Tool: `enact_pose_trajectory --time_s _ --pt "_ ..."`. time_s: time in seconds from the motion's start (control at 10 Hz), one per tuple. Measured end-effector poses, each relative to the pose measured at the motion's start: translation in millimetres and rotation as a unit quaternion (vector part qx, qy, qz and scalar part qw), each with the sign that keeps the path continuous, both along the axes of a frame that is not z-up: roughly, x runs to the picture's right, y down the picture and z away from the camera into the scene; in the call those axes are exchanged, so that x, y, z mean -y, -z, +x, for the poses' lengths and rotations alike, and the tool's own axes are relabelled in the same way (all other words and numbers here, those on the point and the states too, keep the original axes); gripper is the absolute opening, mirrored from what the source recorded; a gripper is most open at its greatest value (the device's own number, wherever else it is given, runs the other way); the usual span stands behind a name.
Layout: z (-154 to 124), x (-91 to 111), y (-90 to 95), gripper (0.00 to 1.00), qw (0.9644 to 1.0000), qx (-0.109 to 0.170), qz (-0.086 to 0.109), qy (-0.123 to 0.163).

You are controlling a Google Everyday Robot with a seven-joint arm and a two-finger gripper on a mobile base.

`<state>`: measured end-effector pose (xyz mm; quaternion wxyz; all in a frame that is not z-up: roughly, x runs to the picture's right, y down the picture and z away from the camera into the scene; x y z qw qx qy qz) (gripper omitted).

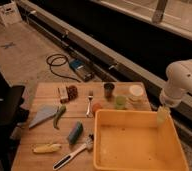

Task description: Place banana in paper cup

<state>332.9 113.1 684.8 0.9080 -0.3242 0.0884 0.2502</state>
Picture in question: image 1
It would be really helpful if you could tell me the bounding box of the green plastic cup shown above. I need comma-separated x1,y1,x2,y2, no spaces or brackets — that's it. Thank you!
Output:
115,96,126,110

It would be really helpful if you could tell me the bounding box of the yellow banana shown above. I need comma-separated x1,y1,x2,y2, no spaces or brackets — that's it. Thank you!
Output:
33,144,61,154

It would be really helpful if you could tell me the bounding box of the blue green sponge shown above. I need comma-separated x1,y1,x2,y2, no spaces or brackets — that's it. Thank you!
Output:
67,122,83,145

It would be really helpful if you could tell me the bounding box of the white handled dish brush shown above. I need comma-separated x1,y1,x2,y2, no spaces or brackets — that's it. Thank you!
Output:
53,134,94,171

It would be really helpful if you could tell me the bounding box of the yellow plastic bin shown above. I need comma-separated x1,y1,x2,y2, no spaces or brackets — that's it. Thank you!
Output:
93,109,189,171

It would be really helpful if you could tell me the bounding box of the white storage crate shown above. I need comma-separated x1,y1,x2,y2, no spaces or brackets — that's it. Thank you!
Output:
0,1,22,27

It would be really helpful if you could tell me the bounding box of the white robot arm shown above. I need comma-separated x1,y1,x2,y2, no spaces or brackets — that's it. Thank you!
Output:
157,59,192,125

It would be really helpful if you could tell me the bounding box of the blue grey power box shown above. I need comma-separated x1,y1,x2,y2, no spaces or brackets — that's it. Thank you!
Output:
69,59,94,82

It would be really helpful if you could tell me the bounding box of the orange round fruit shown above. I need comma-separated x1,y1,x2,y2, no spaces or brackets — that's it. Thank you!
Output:
92,103,103,115

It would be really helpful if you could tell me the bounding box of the metal fork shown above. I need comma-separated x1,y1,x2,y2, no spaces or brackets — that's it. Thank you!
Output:
86,90,94,117

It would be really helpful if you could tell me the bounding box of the black chair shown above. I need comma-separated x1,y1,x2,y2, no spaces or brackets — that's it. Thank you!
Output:
0,72,29,171

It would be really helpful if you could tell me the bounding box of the black coiled cable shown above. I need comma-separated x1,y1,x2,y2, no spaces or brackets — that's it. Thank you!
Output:
45,53,82,83

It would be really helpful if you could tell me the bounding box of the green pepper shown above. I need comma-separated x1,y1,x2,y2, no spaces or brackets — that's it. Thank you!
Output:
53,105,66,130

